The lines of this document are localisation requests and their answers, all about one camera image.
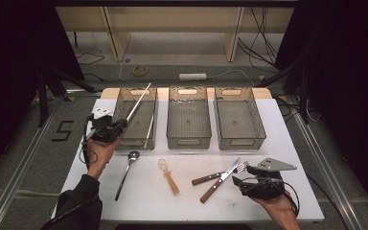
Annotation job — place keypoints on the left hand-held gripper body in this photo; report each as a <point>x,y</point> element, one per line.
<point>102,126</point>

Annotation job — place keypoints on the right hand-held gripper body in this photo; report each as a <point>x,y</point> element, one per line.
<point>276,164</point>

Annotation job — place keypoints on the metal chopstick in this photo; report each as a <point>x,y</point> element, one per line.
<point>128,110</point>
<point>134,111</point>

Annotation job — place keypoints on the transparent grey plastic bin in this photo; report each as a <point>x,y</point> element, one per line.
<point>188,124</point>
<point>140,134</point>
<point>238,124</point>

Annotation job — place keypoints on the white chopstick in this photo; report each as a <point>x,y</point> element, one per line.
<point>149,131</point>
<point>139,102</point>

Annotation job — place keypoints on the person's left hand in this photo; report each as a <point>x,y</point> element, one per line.
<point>100,153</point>

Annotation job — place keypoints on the person's right hand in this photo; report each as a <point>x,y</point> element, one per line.
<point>278,209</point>

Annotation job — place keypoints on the metal spoon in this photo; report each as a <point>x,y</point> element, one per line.
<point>133,156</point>

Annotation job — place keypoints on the beige wooden board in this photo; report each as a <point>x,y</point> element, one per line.
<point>110,93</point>

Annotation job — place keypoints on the yellow tape roll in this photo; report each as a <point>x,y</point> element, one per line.
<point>133,71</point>

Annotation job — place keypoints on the black metal stand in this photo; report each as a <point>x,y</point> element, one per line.
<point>303,96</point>
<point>43,96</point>

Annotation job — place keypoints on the white power strip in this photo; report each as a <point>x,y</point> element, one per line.
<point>192,76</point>

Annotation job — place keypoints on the beige wooden shelf unit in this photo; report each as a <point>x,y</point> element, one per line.
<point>172,19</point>

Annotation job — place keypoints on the dark curtain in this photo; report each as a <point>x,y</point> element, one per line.
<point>12,48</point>
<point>348,48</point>

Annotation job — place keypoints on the aluminium floor rail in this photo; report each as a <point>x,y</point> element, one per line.
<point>326,172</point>
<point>19,172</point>

